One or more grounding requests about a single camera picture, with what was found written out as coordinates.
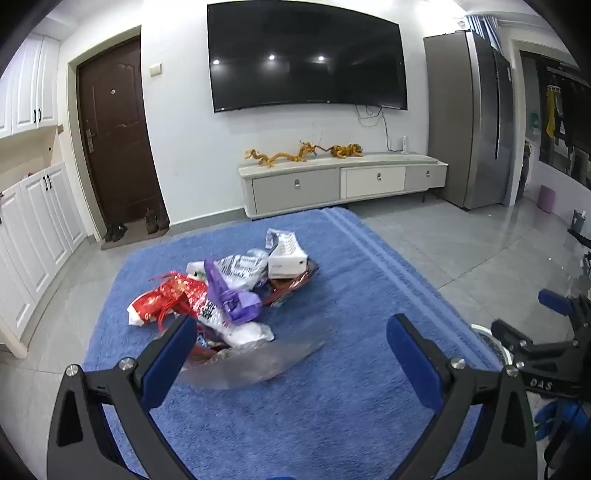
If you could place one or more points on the grey refrigerator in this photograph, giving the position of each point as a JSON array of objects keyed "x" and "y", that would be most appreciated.
[{"x": 461, "y": 120}]

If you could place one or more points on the golden tiger figurine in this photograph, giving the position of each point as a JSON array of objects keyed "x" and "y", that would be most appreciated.
[{"x": 345, "y": 151}]

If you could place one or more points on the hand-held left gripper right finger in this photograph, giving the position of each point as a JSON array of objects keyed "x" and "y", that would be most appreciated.
[{"x": 411, "y": 360}]

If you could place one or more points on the blue striped curtain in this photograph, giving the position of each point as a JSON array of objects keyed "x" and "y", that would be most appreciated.
[{"x": 485, "y": 30}]

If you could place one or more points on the wall light switch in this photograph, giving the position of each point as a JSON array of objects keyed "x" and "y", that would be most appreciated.
[{"x": 155, "y": 69}]

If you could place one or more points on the white printed plastic bag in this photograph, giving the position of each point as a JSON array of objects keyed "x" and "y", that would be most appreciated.
[{"x": 240, "y": 272}]

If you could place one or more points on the black shoe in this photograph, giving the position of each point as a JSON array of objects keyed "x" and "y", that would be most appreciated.
[
  {"x": 110, "y": 234},
  {"x": 121, "y": 230}
]

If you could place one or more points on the red white paper wrapper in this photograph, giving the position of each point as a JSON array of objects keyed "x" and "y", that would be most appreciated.
[{"x": 171, "y": 297}]

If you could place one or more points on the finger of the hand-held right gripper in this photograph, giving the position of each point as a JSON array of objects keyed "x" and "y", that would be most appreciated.
[
  {"x": 508, "y": 334},
  {"x": 556, "y": 302}
]

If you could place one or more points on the white trash bin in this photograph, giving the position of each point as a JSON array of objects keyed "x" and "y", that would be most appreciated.
[{"x": 501, "y": 344}]

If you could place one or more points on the white wall cabinet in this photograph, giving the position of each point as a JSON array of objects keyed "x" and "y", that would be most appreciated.
[{"x": 27, "y": 87}]

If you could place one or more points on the white floor cabinet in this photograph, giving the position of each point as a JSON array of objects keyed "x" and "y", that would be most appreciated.
[{"x": 41, "y": 230}]

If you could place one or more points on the purple plastic bag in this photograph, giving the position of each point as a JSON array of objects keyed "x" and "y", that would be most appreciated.
[{"x": 235, "y": 302}]

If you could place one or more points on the brown boot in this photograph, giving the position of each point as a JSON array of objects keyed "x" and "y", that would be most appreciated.
[
  {"x": 151, "y": 222},
  {"x": 164, "y": 219}
]

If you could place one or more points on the teal bin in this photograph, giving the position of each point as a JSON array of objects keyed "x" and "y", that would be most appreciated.
[{"x": 577, "y": 221}]

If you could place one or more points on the long golden dragon figurine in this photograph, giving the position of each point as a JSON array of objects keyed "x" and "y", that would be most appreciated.
[{"x": 270, "y": 158}]

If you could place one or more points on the dark shoes by door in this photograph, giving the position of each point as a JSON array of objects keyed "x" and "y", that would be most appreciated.
[{"x": 136, "y": 237}]

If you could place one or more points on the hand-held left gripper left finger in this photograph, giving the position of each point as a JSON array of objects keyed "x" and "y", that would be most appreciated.
[{"x": 171, "y": 364}]

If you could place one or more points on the small white bottle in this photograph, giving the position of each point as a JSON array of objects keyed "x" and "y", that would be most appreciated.
[{"x": 406, "y": 145}]

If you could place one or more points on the white cardboard box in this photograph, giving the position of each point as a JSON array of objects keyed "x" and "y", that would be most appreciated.
[{"x": 286, "y": 263}]

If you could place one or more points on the black wall television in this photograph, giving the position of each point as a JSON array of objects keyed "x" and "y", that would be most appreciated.
[{"x": 304, "y": 55}]

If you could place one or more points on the yellow hanging garment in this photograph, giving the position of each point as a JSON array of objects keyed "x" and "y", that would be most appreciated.
[{"x": 551, "y": 115}]

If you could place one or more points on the blue plastic bag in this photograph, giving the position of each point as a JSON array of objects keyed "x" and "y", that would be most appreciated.
[{"x": 551, "y": 413}]

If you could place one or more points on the blue rug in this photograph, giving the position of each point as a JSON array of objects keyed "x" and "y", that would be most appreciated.
[{"x": 323, "y": 415}]

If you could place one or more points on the blue white wrapper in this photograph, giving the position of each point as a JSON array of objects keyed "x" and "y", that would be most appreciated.
[{"x": 277, "y": 237}]

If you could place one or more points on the brown door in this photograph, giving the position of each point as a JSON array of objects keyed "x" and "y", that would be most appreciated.
[{"x": 117, "y": 134}]

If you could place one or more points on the grey white television stand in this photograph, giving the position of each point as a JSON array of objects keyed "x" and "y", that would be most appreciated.
[{"x": 323, "y": 182}]

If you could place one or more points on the clear plastic bag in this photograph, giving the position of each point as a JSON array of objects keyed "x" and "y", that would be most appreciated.
[{"x": 263, "y": 364}]

